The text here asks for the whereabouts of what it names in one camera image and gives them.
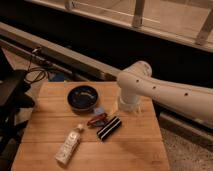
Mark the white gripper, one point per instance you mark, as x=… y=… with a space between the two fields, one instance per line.
x=124 y=92

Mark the black white striped eraser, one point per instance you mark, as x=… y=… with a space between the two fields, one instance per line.
x=113 y=124

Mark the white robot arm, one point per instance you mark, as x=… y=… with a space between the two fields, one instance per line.
x=191 y=101

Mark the translucent plastic cup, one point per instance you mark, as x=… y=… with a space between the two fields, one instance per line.
x=128 y=103

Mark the dark blue ceramic bowl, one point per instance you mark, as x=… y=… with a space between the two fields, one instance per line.
x=82 y=97

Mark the blue sponge block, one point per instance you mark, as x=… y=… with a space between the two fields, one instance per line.
x=99 y=111

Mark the small white plastic bottle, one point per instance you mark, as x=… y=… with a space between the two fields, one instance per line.
x=65 y=151

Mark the black stand at left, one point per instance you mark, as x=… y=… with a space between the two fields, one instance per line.
x=13 y=97

